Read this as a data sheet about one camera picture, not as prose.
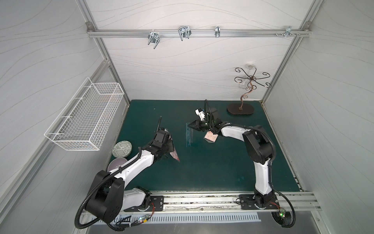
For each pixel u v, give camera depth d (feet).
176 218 2.30
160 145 2.17
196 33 2.60
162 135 2.21
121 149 3.00
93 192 1.21
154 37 2.50
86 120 2.29
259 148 1.77
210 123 2.59
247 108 3.74
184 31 2.51
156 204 2.40
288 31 2.51
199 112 2.95
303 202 2.52
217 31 2.57
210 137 3.23
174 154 2.82
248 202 2.39
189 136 2.94
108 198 1.33
